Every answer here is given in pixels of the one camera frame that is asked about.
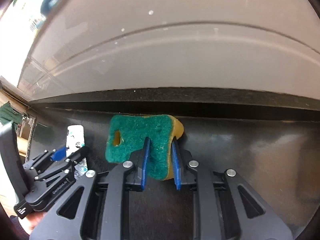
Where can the person's left hand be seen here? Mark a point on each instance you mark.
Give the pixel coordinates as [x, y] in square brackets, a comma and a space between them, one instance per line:
[33, 223]

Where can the blue round object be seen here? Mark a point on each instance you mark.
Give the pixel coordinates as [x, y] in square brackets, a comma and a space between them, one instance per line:
[52, 0]

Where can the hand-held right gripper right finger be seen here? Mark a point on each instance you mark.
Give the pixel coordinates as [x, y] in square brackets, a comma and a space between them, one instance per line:
[175, 165]

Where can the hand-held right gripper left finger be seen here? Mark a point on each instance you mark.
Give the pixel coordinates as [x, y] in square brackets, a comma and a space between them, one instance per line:
[145, 160]

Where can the green yellow sponge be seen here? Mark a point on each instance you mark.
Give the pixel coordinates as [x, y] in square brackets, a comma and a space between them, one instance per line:
[140, 132]

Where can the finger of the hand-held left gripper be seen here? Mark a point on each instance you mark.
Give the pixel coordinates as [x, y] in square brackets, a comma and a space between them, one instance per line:
[80, 153]
[58, 154]

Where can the silver blister pack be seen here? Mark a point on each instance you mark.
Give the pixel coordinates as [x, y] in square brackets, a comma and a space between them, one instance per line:
[75, 136]

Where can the metal tray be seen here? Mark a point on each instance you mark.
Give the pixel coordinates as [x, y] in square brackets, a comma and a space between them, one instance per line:
[29, 132]

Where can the green cloth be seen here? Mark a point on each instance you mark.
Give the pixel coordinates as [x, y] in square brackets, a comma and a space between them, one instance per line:
[7, 113]

